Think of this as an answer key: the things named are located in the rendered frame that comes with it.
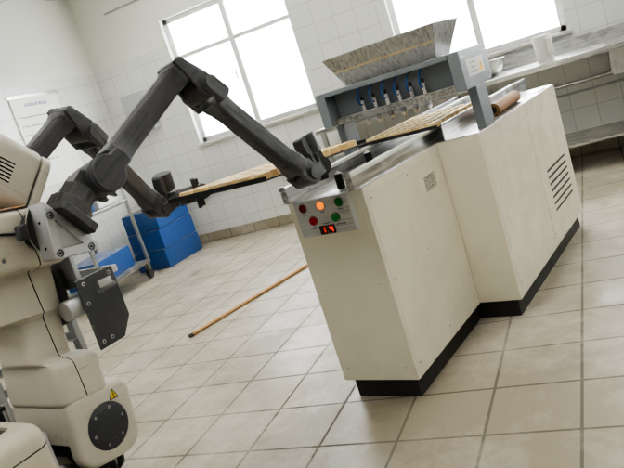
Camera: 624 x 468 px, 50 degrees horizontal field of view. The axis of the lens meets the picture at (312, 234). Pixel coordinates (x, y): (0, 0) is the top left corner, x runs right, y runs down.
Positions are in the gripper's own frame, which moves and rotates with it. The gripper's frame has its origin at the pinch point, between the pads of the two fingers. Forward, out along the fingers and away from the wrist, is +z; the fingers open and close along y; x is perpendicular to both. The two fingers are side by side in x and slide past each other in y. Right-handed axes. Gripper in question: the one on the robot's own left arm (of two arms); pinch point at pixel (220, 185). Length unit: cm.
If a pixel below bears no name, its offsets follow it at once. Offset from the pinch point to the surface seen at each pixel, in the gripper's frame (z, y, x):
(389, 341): 43, 74, 0
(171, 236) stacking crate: -38, 69, -449
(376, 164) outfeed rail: 57, 10, -6
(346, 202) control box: 40.2, 18.4, 3.7
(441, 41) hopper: 110, -28, -45
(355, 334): 33, 71, -10
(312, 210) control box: 29.7, 19.0, -7.3
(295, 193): 27.1, 12.5, -17.4
